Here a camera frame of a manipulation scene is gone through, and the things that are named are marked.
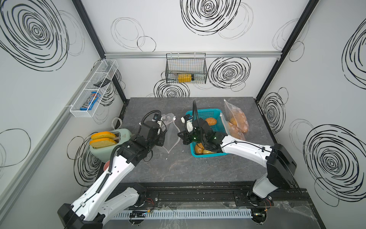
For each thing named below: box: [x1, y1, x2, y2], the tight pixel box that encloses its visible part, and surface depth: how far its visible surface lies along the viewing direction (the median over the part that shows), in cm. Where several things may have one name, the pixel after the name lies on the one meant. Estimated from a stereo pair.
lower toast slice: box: [89, 137, 118, 148], surface depth 74 cm
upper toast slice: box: [91, 131, 116, 141], surface depth 76 cm
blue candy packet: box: [80, 91, 102, 111], surface depth 72 cm
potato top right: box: [204, 117, 217, 126], surface depth 103 cm
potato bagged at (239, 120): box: [230, 110, 249, 133], surface depth 98 cm
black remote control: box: [93, 78, 112, 88], surface depth 82 cm
